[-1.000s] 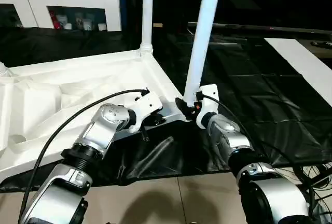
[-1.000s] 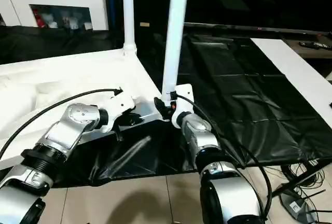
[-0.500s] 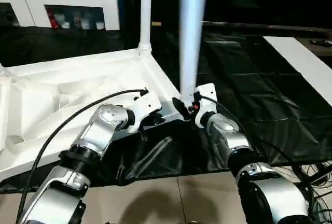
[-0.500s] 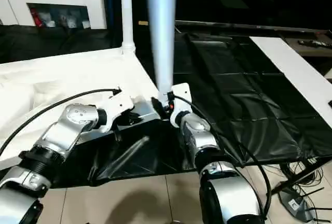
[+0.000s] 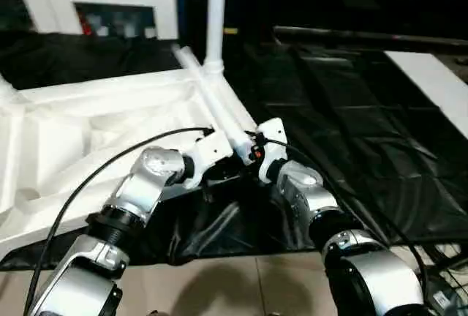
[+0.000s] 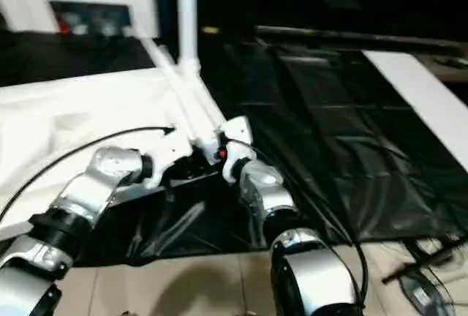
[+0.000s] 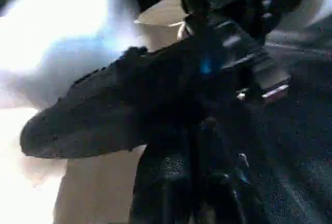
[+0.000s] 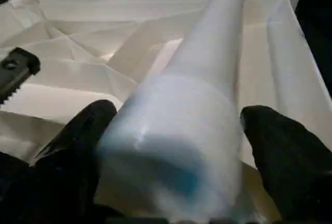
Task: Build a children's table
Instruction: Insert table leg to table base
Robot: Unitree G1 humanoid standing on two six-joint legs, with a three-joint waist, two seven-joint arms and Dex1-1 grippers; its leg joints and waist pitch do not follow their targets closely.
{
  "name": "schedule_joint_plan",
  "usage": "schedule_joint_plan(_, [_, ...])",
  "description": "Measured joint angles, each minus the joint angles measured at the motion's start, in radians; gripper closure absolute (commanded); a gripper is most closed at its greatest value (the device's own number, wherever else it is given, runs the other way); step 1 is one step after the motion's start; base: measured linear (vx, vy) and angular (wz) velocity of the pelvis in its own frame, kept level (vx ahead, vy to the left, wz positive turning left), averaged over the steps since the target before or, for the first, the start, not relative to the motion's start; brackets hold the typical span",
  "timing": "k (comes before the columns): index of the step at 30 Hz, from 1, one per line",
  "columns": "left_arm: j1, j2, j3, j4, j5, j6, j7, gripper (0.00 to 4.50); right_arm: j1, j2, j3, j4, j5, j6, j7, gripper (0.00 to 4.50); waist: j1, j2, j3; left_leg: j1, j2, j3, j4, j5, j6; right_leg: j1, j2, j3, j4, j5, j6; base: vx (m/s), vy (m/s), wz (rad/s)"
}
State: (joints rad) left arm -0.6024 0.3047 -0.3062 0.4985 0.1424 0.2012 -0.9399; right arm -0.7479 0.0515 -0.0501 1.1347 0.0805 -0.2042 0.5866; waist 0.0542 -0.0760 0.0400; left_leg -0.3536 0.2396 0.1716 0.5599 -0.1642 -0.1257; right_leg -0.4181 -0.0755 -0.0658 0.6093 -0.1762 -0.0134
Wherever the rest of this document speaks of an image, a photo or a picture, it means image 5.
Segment white plastic table leg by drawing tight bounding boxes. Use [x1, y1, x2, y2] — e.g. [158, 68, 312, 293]
[203, 0, 230, 75]
[0, 73, 19, 105]
[171, 44, 258, 160]

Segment white plastic table top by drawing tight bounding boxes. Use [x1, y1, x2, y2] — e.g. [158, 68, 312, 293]
[0, 64, 261, 260]

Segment black plastic mat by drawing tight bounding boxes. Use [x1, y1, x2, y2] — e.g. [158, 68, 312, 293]
[0, 29, 468, 271]

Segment small bottles behind glass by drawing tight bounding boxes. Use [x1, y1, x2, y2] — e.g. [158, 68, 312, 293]
[77, 5, 159, 37]

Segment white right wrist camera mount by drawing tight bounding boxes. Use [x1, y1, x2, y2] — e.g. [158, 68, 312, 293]
[256, 117, 290, 185]

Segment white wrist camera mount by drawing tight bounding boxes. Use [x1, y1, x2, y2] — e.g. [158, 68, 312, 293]
[181, 130, 236, 189]
[256, 117, 290, 185]

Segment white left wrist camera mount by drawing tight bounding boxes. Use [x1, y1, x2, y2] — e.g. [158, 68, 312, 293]
[181, 130, 236, 189]

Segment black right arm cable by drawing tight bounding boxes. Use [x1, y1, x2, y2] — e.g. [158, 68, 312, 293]
[262, 138, 431, 291]

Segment dark metal rail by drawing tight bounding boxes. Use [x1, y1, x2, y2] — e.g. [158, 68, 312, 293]
[273, 26, 468, 46]

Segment black floor cables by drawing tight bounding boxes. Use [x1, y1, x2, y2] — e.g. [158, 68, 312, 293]
[430, 241, 468, 313]

